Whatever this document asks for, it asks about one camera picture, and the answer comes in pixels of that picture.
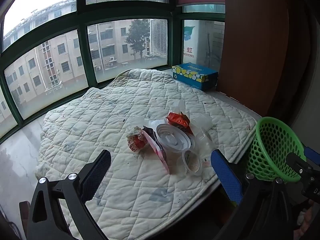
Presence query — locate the brown wooden wardrobe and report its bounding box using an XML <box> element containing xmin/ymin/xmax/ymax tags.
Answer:
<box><xmin>216</xmin><ymin>0</ymin><xmax>320</xmax><ymax>130</ymax></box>

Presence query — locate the white louvred panel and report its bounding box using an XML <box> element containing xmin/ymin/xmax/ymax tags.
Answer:
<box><xmin>150</xmin><ymin>19</ymin><xmax>167</xmax><ymax>55</ymax></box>

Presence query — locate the blue yellow tissue box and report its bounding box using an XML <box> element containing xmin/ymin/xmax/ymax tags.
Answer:
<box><xmin>171</xmin><ymin>62</ymin><xmax>219</xmax><ymax>92</ymax></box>

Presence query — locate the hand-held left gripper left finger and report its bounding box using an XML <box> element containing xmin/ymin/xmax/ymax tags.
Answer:
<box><xmin>26</xmin><ymin>149</ymin><xmax>112</xmax><ymax>240</ymax></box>

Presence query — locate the beige apartment building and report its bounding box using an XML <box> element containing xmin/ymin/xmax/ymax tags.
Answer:
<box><xmin>0</xmin><ymin>0</ymin><xmax>150</xmax><ymax>120</ymax></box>

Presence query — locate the green window frame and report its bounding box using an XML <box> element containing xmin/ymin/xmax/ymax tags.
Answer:
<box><xmin>0</xmin><ymin>0</ymin><xmax>225</xmax><ymax>140</ymax></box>

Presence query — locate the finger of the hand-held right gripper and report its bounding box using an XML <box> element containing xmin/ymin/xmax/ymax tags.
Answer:
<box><xmin>286</xmin><ymin>153</ymin><xmax>316</xmax><ymax>180</ymax></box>
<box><xmin>304</xmin><ymin>147</ymin><xmax>320</xmax><ymax>167</ymax></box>

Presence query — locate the white printed box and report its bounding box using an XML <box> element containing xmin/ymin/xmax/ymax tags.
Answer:
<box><xmin>184</xmin><ymin>20</ymin><xmax>200</xmax><ymax>63</ymax></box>

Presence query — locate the crumpled red white wrapper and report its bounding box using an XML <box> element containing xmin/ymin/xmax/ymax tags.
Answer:
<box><xmin>126</xmin><ymin>126</ymin><xmax>149</xmax><ymax>153</ymax></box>

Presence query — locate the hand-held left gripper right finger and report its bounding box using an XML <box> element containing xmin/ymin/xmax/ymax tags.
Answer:
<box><xmin>211</xmin><ymin>149</ymin><xmax>295</xmax><ymax>240</ymax></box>

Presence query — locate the white round plastic lid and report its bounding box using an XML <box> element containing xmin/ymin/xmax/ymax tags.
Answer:
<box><xmin>156</xmin><ymin>124</ymin><xmax>192</xmax><ymax>152</ymax></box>

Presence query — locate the green perforated plastic basket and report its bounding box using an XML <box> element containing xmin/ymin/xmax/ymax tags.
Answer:
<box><xmin>246</xmin><ymin>117</ymin><xmax>307</xmax><ymax>183</ymax></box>

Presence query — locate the clear plastic container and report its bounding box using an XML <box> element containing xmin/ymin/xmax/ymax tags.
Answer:
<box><xmin>192</xmin><ymin>114</ymin><xmax>218</xmax><ymax>150</ymax></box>

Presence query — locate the white quilted blanket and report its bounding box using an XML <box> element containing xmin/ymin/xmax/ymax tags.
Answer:
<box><xmin>35</xmin><ymin>68</ymin><xmax>262</xmax><ymax>237</ymax></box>

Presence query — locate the red snack packet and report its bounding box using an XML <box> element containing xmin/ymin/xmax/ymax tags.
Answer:
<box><xmin>166</xmin><ymin>112</ymin><xmax>194</xmax><ymax>135</ymax></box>

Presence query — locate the green tree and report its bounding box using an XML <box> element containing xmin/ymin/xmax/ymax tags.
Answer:
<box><xmin>125</xmin><ymin>19</ymin><xmax>150</xmax><ymax>60</ymax></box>

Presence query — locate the small clear plastic cup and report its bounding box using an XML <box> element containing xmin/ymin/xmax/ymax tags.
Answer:
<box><xmin>176</xmin><ymin>149</ymin><xmax>203</xmax><ymax>177</ymax></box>

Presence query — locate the dark pink snack wrapper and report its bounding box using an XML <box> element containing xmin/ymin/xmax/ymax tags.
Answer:
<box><xmin>142</xmin><ymin>126</ymin><xmax>170</xmax><ymax>174</ymax></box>

